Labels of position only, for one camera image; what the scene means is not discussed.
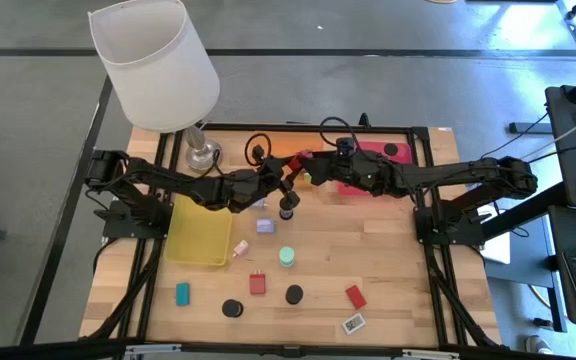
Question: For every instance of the black red sand timer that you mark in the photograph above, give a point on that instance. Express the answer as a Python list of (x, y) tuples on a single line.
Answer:
[(294, 294)]

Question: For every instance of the orange translucent plastic bin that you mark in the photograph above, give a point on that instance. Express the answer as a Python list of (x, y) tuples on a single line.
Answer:
[(293, 142)]

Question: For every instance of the mint green sand timer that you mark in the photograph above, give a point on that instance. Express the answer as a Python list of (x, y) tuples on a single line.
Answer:
[(287, 256)]

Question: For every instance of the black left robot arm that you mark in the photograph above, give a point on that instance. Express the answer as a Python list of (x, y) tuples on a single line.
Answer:
[(168, 180)]

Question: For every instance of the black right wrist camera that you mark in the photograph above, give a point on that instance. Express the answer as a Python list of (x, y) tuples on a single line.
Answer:
[(346, 146)]

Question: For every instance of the pink translucent plastic bin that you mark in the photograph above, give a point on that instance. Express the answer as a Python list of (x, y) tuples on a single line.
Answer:
[(378, 150)]

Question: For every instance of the white shade silver table lamp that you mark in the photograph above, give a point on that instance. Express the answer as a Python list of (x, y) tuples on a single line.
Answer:
[(158, 65)]

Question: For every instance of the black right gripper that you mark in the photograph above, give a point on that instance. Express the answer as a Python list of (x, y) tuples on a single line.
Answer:
[(363, 175)]

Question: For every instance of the black aluminium table frame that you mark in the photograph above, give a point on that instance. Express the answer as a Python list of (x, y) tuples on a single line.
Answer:
[(288, 127)]

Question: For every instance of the black clamp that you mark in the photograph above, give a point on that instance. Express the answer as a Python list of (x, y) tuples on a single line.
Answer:
[(364, 120)]

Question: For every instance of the lavender wall charger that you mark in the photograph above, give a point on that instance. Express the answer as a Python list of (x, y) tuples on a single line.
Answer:
[(259, 204), (266, 226)]

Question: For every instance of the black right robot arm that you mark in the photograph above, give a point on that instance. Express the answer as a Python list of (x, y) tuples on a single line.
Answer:
[(448, 172)]

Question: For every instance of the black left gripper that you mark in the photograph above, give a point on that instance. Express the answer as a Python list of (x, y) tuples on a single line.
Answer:
[(265, 180)]

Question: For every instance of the teal rectangular box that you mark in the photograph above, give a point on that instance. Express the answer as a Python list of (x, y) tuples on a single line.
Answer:
[(182, 294)]

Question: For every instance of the black purple sand timer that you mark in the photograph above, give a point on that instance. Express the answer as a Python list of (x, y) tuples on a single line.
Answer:
[(286, 213)]

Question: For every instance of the white digital thermometer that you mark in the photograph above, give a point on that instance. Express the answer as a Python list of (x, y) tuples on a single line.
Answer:
[(354, 324)]

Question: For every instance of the red pronged wall charger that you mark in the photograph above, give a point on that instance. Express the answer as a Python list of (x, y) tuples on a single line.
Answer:
[(257, 284)]

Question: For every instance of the red rectangular box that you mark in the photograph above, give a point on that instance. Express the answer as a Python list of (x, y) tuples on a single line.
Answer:
[(355, 297), (295, 164)]

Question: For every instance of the black cap sand timer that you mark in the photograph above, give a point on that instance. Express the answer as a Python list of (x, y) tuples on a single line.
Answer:
[(391, 149), (232, 308)]

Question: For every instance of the grey stand foot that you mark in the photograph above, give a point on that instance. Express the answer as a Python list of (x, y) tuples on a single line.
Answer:
[(530, 128)]

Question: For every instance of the yellow translucent plastic bin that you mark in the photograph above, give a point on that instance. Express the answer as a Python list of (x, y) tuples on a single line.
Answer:
[(200, 235)]

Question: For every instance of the white paper sheet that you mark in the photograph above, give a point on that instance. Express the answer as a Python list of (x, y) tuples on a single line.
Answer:
[(498, 250)]

